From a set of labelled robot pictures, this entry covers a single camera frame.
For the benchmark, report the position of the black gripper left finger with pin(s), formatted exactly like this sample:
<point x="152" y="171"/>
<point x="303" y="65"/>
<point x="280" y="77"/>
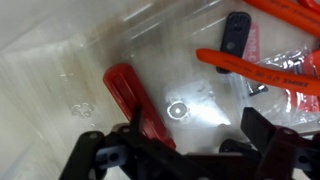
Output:
<point x="110" y="156"/>

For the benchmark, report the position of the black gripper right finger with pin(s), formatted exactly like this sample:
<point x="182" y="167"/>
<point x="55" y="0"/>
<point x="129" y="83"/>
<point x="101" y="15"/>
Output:
<point x="286" y="150"/>

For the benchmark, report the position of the clear plastic storage bin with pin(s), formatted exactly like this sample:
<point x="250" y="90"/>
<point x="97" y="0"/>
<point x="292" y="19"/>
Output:
<point x="50" y="66"/>

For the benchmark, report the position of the black plastic tag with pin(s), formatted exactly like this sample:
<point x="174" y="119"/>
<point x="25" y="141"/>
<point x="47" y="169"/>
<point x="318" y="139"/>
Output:
<point x="235" y="36"/>

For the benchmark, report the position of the clear bag of screws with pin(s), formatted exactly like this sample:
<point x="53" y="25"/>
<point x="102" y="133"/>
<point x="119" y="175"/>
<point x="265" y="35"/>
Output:
<point x="283" y="106"/>

